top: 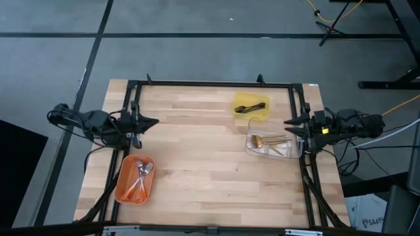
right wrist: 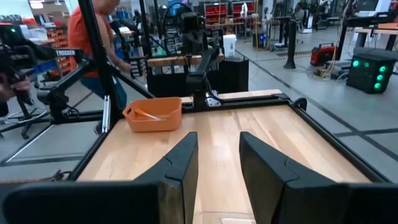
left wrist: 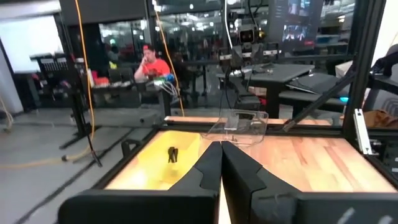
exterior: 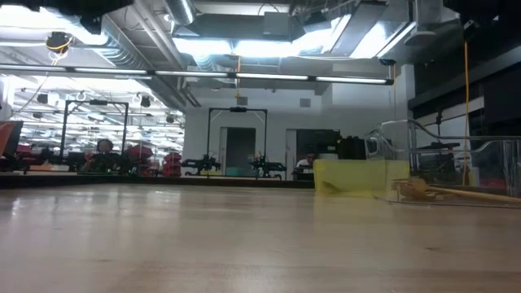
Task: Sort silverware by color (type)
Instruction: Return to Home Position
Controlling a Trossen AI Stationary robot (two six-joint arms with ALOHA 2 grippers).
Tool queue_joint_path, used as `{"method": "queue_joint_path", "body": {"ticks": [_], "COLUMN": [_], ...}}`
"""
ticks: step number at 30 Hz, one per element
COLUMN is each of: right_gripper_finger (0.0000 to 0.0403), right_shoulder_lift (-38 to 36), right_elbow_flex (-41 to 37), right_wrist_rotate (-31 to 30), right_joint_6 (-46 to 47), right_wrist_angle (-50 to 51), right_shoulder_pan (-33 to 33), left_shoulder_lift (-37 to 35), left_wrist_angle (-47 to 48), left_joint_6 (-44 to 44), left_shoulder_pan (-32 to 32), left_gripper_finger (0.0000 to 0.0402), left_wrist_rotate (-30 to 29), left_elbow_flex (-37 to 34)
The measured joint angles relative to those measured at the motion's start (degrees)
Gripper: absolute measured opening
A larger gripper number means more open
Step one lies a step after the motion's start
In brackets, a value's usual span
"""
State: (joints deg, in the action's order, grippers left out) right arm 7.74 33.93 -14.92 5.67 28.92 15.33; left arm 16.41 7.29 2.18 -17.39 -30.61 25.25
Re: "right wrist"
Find black aluminium table frame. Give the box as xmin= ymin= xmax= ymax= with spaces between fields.
xmin=68 ymin=0 xmax=392 ymax=184

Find red storage shelf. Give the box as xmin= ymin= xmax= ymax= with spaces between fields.
xmin=203 ymin=1 xmax=259 ymax=30

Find white plastic container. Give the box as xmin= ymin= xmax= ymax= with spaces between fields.
xmin=222 ymin=34 xmax=238 ymax=58

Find black-framed wooden desk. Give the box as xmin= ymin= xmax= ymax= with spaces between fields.
xmin=337 ymin=11 xmax=398 ymax=60

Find orange-handled silver fork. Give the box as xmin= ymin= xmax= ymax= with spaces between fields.
xmin=134 ymin=108 xmax=162 ymax=121

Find black swivel chair base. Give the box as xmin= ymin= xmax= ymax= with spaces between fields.
xmin=0 ymin=105 xmax=47 ymax=141

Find orange plastic bin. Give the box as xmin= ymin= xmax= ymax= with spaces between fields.
xmin=123 ymin=96 xmax=183 ymax=133

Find black computer green lights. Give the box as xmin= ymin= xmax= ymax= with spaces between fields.
xmin=346 ymin=46 xmax=398 ymax=95

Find person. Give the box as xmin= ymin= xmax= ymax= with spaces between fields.
xmin=67 ymin=0 xmax=133 ymax=111
xmin=294 ymin=2 xmax=306 ymax=22

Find wooden background table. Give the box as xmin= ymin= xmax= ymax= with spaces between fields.
xmin=146 ymin=52 xmax=249 ymax=98

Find red equipment case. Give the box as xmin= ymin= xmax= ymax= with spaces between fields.
xmin=310 ymin=42 xmax=339 ymax=67

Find person's hand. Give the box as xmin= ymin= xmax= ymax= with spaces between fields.
xmin=0 ymin=76 xmax=32 ymax=103

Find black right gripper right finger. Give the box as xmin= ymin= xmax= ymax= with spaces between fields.
xmin=239 ymin=131 xmax=398 ymax=224

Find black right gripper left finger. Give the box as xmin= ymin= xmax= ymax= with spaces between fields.
xmin=0 ymin=131 xmax=199 ymax=224

